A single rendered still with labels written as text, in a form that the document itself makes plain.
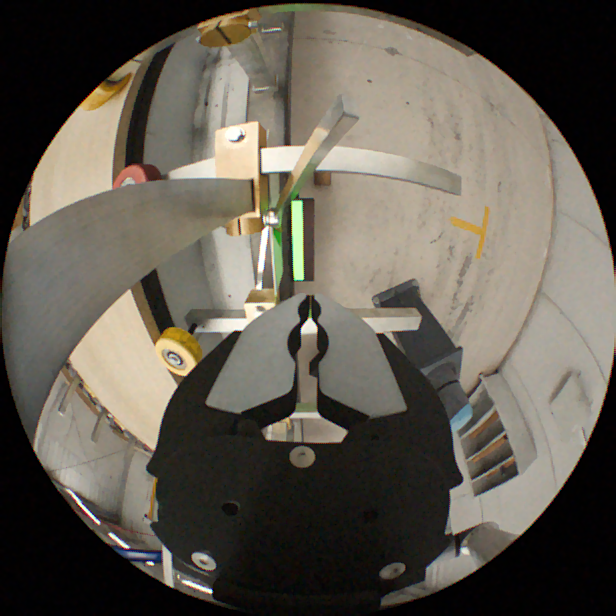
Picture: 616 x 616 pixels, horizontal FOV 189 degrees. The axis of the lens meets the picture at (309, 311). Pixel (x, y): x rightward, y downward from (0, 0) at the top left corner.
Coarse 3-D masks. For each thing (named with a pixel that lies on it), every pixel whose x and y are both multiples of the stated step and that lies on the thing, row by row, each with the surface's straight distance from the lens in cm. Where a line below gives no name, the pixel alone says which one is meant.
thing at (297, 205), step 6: (294, 204) 40; (300, 204) 40; (294, 210) 40; (300, 210) 40; (294, 216) 40; (300, 216) 40; (294, 222) 40; (300, 222) 40; (294, 228) 40; (300, 228) 40; (294, 234) 41; (300, 234) 41; (294, 240) 41; (300, 240) 41; (294, 246) 41; (300, 246) 41; (294, 252) 42; (300, 252) 42; (294, 258) 42; (300, 258) 42; (294, 264) 42; (300, 264) 42; (294, 270) 43; (300, 270) 43; (294, 276) 43; (300, 276) 43
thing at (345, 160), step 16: (208, 160) 27; (272, 160) 24; (288, 160) 24; (336, 160) 24; (352, 160) 24; (368, 160) 25; (384, 160) 25; (400, 160) 26; (416, 160) 27; (176, 176) 29; (192, 176) 28; (208, 176) 26; (384, 176) 26; (400, 176) 26; (416, 176) 27; (432, 176) 28; (448, 176) 30; (448, 192) 31
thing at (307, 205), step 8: (304, 208) 40; (312, 208) 40; (304, 216) 40; (312, 216) 40; (304, 224) 40; (312, 224) 40; (304, 232) 40; (312, 232) 40; (304, 240) 41; (312, 240) 41; (304, 248) 41; (312, 248) 41; (304, 256) 42; (312, 256) 42; (304, 264) 42; (312, 264) 42; (304, 272) 43; (312, 272) 43
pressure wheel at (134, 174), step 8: (128, 168) 29; (136, 168) 28; (144, 168) 27; (152, 168) 28; (120, 176) 30; (128, 176) 29; (136, 176) 27; (144, 176) 26; (152, 176) 27; (160, 176) 28; (120, 184) 30; (128, 184) 29
